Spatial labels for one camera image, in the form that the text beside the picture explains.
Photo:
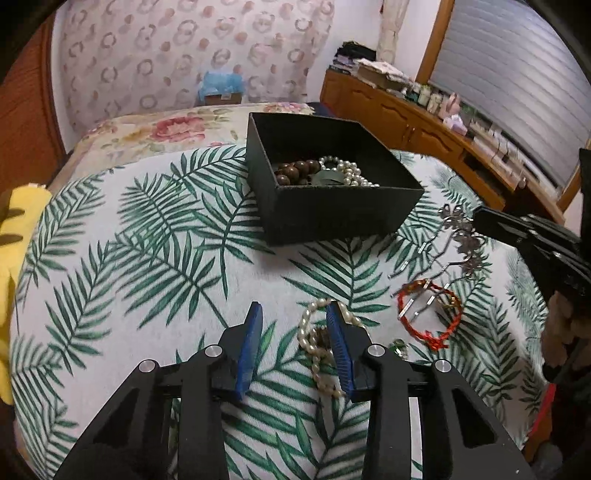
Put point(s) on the black square jewelry box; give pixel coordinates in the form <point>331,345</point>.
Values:
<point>292,214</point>

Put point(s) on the long wooden cabinet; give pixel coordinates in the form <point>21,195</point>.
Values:
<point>402,125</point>

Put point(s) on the blue plastic bag on box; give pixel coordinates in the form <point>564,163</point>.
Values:
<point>220,89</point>

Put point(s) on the patterned pink circle curtain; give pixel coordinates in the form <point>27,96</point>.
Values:
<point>136,57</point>

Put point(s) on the silver flower hair clip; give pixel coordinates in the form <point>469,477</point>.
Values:
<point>454,250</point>

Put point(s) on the person's right hand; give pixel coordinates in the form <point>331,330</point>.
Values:
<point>565,327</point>

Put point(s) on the stack of folded clothes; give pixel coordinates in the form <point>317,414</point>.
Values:
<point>347,56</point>

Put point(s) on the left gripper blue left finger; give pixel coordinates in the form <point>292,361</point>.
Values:
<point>129,436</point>

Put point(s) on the yellow plush toy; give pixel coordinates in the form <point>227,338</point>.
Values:
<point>21,209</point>

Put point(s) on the floral bed quilt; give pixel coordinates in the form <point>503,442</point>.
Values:
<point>130,138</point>

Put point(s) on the pink tissue box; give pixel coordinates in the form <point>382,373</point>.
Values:
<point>455,124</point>

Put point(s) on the grey window blind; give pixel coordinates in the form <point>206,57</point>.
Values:
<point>503,59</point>

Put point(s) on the wooden louvered wardrobe door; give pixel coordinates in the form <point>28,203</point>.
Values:
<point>32,150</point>

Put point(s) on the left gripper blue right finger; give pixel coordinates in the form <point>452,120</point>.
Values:
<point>461,436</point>

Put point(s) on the palm leaf print cloth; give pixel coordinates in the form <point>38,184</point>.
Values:
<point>157,258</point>

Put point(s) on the cream tied drape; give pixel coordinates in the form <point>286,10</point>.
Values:
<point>393,17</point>

